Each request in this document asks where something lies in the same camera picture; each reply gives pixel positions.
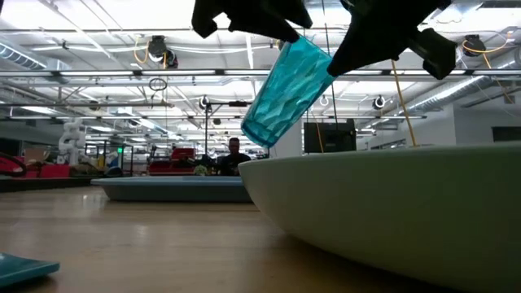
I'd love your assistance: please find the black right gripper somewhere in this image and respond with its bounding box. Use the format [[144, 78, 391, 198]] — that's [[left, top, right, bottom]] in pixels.
[[327, 0, 458, 81]]

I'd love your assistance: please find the teal faceted plastic cup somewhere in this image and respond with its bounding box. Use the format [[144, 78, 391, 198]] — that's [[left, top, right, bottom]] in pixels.
[[240, 35, 337, 150]]

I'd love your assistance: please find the pale green plate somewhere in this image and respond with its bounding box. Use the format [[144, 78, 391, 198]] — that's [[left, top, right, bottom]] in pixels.
[[238, 142, 521, 293]]

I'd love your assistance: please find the blue plastic tray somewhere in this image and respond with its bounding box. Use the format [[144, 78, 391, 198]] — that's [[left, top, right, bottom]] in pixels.
[[90, 175, 253, 203]]

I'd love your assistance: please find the black cabinet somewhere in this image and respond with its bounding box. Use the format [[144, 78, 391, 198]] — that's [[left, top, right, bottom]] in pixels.
[[303, 120, 357, 154]]

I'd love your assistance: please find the red tool chest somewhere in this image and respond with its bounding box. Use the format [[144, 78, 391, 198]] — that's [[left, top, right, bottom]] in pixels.
[[148, 147, 197, 176]]

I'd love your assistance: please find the person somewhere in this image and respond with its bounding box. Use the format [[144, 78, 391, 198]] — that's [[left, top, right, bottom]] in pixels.
[[217, 137, 252, 177]]

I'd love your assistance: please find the white robot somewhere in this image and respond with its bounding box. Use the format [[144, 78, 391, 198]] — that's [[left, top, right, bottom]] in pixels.
[[58, 117, 87, 167]]

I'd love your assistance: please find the red bin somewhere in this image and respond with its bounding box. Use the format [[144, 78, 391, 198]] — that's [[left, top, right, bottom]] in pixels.
[[0, 152, 71, 180]]

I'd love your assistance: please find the dark neighbouring table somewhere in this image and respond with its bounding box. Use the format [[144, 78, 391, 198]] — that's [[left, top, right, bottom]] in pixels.
[[0, 175, 95, 194]]

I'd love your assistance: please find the yellow hanging cable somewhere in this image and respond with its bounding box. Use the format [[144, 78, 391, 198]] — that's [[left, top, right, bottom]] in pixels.
[[390, 59, 418, 147]]

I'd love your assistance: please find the silver ventilation duct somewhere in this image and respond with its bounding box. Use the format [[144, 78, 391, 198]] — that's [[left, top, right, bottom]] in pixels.
[[406, 48, 521, 116]]

